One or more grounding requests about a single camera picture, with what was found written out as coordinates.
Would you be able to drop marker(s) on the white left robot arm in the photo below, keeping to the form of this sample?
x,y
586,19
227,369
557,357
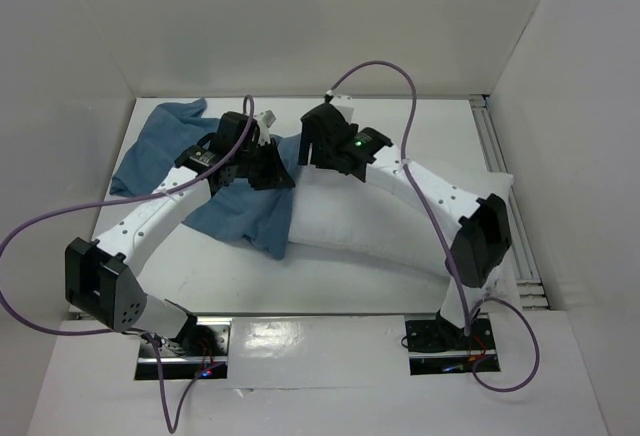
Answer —
x,y
101,276

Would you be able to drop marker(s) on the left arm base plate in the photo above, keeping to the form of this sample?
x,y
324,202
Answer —
x,y
204,354

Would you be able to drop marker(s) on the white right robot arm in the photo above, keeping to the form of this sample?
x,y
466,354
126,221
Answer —
x,y
474,230

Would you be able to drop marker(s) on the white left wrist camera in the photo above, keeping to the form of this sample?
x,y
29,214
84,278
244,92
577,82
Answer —
x,y
264,121

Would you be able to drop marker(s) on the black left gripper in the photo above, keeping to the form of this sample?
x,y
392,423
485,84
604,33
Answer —
x,y
276,176

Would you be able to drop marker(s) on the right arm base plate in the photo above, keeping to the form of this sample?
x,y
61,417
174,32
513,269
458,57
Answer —
x,y
436,348

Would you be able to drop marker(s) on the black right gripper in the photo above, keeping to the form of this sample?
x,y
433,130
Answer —
x,y
314,132

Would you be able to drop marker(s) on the white pillow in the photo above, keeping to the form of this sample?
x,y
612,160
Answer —
x,y
383,252

